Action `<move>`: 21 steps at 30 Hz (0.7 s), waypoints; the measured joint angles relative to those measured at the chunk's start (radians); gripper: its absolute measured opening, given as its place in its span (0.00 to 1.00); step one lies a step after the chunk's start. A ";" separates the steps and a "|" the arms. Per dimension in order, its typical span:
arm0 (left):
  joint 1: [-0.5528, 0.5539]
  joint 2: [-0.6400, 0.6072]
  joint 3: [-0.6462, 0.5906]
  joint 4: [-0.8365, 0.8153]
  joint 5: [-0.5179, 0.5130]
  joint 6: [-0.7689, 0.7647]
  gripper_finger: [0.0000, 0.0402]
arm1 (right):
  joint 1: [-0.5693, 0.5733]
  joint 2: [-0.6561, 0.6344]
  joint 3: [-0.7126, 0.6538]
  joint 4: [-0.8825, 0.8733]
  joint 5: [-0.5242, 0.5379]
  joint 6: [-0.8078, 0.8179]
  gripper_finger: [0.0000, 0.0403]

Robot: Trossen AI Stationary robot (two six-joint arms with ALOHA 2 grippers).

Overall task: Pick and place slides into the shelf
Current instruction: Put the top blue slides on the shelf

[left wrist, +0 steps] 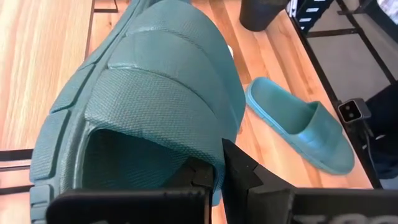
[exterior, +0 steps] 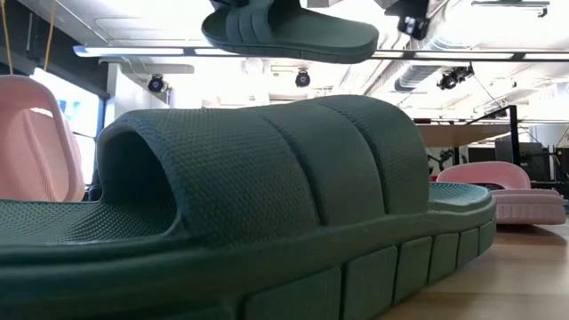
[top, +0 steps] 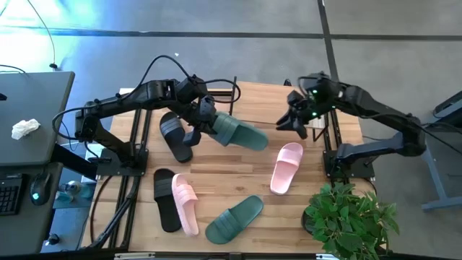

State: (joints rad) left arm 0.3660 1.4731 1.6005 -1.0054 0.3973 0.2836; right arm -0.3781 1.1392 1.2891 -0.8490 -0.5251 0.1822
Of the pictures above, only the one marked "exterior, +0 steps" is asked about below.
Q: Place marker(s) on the grey ceiling rail fixture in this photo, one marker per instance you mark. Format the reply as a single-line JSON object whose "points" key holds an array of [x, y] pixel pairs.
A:
{"points": [[511, 3]]}

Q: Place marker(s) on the green rubber slide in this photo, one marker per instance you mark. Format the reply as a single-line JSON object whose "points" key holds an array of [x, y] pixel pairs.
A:
{"points": [[311, 40], [266, 178]]}

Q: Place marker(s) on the silver ventilation duct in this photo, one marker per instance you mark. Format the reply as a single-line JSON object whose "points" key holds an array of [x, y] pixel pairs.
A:
{"points": [[422, 73]]}

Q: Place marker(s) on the black ceiling track spotlight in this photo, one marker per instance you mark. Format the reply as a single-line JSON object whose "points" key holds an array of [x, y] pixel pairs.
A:
{"points": [[449, 80]]}

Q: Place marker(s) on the black ceiling camera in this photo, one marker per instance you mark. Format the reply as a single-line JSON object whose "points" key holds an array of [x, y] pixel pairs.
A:
{"points": [[302, 79], [156, 83]]}

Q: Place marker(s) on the pink rubber slide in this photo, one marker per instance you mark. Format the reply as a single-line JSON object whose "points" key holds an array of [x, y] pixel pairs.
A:
{"points": [[35, 146], [524, 209]]}

